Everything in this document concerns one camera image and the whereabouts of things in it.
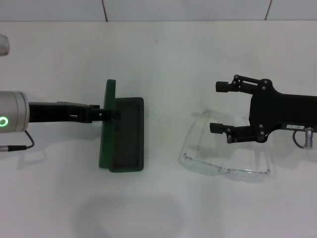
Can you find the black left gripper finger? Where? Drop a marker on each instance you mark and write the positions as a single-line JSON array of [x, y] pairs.
[[104, 114]]

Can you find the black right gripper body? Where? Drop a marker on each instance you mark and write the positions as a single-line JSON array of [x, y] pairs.
[[284, 109]]

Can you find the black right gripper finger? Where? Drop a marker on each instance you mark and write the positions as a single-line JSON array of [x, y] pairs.
[[223, 86], [218, 127]]

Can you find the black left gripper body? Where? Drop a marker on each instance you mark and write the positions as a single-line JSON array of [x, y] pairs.
[[54, 111]]

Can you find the green glasses case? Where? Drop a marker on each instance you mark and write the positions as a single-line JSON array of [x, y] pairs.
[[128, 134]]

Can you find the clear white glasses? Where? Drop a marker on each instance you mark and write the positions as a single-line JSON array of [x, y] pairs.
[[198, 162]]

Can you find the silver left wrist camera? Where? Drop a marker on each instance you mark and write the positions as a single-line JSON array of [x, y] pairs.
[[3, 44]]

